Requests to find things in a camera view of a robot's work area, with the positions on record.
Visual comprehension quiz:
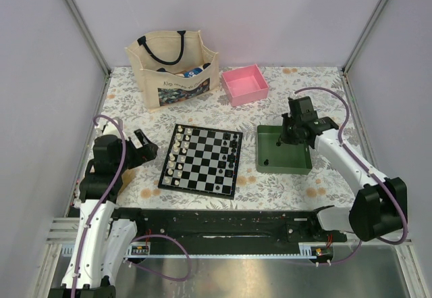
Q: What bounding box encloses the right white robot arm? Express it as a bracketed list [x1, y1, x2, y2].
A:
[279, 97, 408, 245]

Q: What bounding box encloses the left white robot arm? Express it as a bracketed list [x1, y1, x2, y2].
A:
[48, 127, 158, 297]

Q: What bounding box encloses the green plastic tray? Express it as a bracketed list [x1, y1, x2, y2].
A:
[256, 125, 313, 175]

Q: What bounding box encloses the pink plastic box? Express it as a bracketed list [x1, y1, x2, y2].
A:
[221, 64, 269, 107]

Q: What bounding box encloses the black and white chessboard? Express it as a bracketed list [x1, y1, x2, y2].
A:
[159, 124, 243, 199]

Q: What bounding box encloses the floral table mat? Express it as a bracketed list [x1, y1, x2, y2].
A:
[101, 67, 362, 211]

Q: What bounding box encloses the blue white carton in bag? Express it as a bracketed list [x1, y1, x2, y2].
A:
[182, 63, 210, 78]

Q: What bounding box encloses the cream canvas tote bag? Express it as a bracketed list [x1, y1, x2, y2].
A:
[126, 30, 220, 110]

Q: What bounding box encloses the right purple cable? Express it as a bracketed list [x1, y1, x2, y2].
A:
[294, 87, 408, 268]

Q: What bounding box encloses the purple cable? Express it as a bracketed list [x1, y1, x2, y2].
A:
[294, 87, 408, 268]
[70, 115, 193, 298]

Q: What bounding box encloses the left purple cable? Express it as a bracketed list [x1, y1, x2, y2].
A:
[70, 115, 193, 298]

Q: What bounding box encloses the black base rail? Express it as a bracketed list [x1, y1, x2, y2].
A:
[112, 208, 347, 255]

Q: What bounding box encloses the right aluminium frame post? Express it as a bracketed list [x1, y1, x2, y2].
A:
[340, 0, 390, 76]

